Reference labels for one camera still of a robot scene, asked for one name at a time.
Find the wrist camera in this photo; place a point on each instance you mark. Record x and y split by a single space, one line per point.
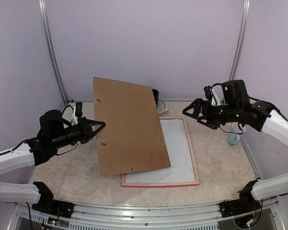
77 112
211 95

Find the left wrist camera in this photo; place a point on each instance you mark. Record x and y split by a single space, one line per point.
77 112

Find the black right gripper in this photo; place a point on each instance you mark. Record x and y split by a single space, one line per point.
199 103

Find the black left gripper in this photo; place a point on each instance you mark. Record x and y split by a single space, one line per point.
85 124

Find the aluminium front rail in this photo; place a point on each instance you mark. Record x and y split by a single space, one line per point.
104 217

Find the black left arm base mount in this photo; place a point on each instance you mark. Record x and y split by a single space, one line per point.
56 208

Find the dark green cup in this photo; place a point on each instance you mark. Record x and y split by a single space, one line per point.
156 96

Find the brown backing board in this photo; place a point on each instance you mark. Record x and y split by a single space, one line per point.
132 140

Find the aluminium corner post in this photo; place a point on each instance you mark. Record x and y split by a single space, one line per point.
241 38
50 46

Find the light blue paper cup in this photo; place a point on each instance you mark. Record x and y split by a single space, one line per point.
233 139

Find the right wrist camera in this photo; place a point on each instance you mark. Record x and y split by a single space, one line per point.
211 95

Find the striped ceramic plate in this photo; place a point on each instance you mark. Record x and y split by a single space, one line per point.
162 108

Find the pink wooden picture frame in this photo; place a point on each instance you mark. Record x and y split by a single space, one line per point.
192 167

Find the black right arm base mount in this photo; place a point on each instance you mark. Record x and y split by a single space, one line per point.
235 207

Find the landscape photo print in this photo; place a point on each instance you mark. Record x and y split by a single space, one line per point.
177 155

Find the right aluminium corner post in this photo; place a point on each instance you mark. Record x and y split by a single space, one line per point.
241 38

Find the left aluminium corner post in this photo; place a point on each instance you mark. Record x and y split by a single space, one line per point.
50 46

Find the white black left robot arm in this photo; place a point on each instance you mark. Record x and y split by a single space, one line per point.
55 132

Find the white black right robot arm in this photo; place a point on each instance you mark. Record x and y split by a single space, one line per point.
242 109

